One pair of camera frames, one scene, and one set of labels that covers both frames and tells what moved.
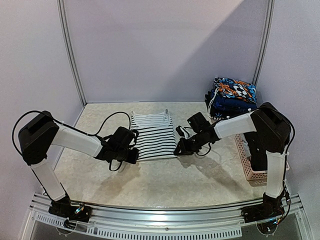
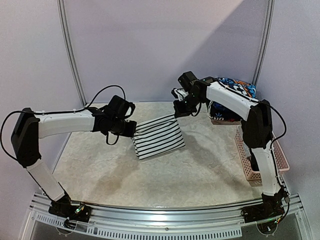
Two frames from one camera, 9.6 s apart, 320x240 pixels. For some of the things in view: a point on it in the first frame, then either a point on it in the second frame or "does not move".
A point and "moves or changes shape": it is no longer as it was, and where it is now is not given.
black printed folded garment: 222,114 does not move
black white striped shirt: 156,139 moves or changes shape
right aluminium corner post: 269,21 does not move
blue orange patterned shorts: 236,89 does not move
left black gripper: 133,160 to 130,132
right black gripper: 187,144 to 179,110
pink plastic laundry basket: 254,178 does not move
